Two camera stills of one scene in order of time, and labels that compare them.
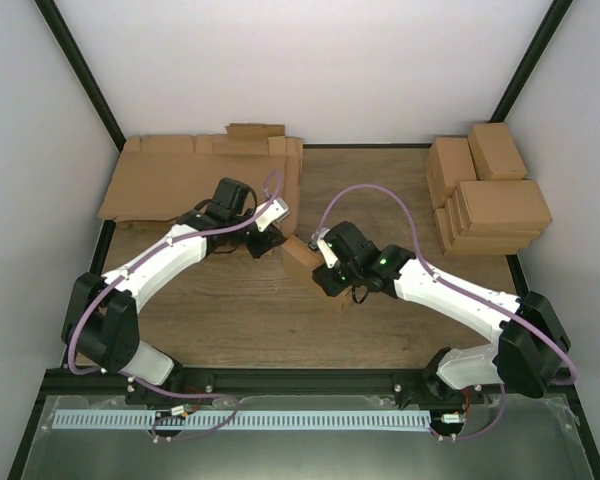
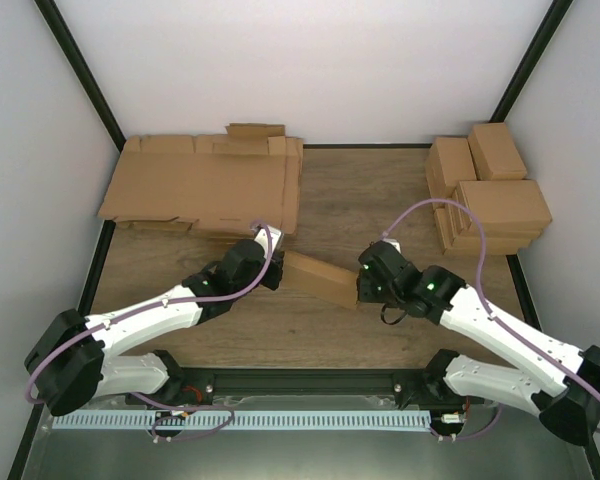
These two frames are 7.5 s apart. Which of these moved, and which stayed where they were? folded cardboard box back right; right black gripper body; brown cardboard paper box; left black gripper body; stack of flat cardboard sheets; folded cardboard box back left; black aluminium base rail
Moved: brown cardboard paper box; left black gripper body; right black gripper body
Stayed: stack of flat cardboard sheets; black aluminium base rail; folded cardboard box back left; folded cardboard box back right
